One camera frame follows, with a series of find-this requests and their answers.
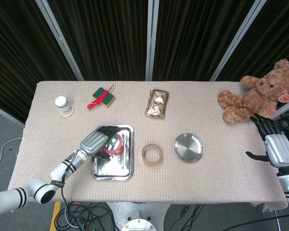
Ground beige woven tablecloth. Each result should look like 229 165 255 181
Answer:
7 80 289 214

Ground red feather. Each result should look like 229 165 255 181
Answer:
87 83 115 109

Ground black pleated partition panel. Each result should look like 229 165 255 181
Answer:
0 0 78 124
153 0 263 81
218 0 289 81
47 0 150 81

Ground grey frame bar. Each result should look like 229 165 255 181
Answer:
271 97 289 121

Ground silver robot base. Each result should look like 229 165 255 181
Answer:
105 201 171 231

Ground round steel plate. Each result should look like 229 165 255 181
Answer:
173 133 204 163

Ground yellow clear tape roll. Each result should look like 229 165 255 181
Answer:
141 143 164 167

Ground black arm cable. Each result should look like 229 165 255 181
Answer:
60 166 72 207

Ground gold foil snack package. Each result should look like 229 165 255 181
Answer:
144 89 171 120

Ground rectangular steel tray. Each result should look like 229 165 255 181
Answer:
90 124 135 181

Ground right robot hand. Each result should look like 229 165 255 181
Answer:
245 113 289 168

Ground red tape roll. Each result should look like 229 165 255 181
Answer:
101 134 124 158

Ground grey partition frame post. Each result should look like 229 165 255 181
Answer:
35 0 84 81
210 0 270 82
144 0 159 81

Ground white floor cable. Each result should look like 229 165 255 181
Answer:
0 137 23 169

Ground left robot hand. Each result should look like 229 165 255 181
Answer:
79 125 122 157

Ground green yellow sponge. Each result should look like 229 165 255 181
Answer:
92 87 116 108

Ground brown teddy bear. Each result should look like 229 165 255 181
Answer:
218 59 289 125

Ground white paper cup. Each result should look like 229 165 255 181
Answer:
54 96 75 118

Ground black floor cable bundle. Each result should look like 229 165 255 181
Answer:
54 201 118 231

